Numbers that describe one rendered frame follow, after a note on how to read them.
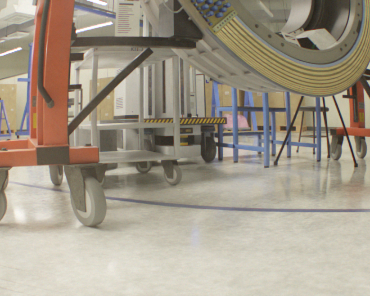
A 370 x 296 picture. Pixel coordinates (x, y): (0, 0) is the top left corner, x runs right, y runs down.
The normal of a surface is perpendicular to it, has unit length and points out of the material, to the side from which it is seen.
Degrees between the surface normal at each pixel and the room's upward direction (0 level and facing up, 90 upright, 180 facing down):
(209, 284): 0
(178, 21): 90
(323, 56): 90
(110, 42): 90
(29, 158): 90
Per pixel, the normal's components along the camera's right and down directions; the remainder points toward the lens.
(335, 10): -0.87, -0.28
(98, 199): 0.69, -0.20
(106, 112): -0.43, 0.07
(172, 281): -0.02, -1.00
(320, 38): 0.11, -0.43
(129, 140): 0.41, 0.06
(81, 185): -0.70, 0.07
